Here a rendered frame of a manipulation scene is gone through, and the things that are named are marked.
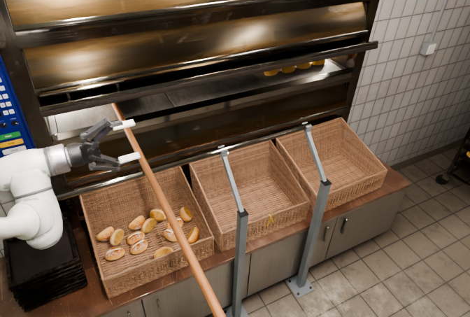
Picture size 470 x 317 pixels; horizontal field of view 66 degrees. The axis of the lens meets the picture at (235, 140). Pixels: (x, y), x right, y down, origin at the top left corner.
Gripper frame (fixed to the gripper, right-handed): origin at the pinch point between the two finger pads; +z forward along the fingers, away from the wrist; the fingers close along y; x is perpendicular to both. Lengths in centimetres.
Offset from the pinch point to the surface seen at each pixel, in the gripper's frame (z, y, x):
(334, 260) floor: 123, 149, 0
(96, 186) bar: -14.5, 31.5, -18.2
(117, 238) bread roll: -11, 85, -34
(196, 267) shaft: 6.4, 27.9, 36.1
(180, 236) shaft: 6.0, 27.9, 22.4
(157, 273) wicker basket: 1, 86, -5
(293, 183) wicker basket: 91, 76, -20
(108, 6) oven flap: 8, -27, -54
